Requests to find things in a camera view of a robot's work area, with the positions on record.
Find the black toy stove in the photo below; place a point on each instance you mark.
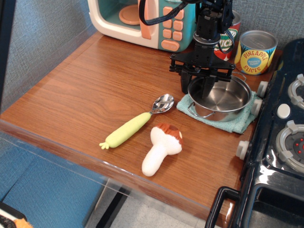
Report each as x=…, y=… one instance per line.
x=272, y=179

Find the plush white brown mushroom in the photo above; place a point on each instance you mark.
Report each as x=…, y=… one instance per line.
x=166, y=140

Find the tomato sauce can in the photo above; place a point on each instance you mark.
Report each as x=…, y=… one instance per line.
x=225, y=42

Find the teal folded cloth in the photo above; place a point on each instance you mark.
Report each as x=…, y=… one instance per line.
x=238, y=125

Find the spoon with green handle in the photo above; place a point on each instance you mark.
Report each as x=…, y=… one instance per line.
x=162, y=104

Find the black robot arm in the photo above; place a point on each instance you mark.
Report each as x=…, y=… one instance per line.
x=213, y=18

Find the stainless steel pot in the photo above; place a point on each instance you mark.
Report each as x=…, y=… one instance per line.
x=224, y=102

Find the pineapple slices can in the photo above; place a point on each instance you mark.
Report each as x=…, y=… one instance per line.
x=255, y=52

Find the orange black object corner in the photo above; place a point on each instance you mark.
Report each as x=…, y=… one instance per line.
x=12, y=218

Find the toy microwave teal white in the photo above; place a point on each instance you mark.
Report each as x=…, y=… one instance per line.
x=120, y=19

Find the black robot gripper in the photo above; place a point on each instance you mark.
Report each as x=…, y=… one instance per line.
x=201, y=62

